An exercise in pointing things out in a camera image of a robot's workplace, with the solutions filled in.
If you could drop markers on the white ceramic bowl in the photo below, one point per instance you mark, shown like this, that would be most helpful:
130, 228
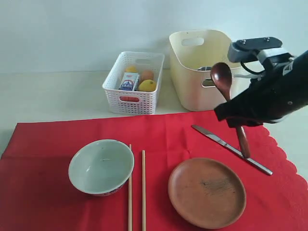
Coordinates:
102, 167

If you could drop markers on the stainless steel cup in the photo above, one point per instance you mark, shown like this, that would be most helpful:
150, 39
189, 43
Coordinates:
205, 68

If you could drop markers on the white milk carton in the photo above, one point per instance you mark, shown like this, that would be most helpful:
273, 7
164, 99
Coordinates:
129, 81

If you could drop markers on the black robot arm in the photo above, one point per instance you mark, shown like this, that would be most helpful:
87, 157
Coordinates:
295, 75

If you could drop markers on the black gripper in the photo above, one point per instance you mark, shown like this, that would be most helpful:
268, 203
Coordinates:
260, 103

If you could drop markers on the dark wooden spoon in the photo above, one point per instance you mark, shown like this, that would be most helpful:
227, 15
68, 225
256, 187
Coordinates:
222, 78

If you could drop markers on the wooden chopstick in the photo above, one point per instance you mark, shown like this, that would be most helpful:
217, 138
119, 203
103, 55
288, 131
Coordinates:
143, 191
130, 203

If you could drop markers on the brown egg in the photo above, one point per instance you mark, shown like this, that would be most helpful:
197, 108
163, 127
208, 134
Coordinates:
147, 75

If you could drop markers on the stainless steel table knife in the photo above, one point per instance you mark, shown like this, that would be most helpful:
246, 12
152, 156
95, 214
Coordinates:
224, 144

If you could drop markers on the brown round plate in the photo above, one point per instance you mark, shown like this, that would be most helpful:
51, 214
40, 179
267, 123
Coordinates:
206, 193

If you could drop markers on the right wooden chopstick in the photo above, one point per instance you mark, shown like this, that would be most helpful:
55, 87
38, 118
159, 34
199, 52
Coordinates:
143, 191

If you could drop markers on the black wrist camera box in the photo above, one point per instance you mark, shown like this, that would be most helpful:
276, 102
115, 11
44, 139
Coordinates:
246, 50

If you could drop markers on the left wooden chopstick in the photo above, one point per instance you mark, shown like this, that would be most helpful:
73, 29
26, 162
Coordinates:
130, 203

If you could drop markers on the red scalloped table mat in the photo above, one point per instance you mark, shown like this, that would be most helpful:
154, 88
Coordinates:
36, 194

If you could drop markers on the white perforated plastic basket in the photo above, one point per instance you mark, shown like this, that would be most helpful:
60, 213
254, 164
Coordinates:
133, 102

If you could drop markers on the red grilled sausage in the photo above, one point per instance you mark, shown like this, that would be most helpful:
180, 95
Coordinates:
129, 99

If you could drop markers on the yellow lemon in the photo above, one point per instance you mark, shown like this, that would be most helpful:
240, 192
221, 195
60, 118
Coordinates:
147, 86

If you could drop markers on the yellow cheese wedge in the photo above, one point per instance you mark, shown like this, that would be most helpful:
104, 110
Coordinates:
131, 69

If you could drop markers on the cream plastic storage bin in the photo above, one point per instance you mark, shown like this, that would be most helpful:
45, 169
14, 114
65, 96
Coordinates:
189, 52

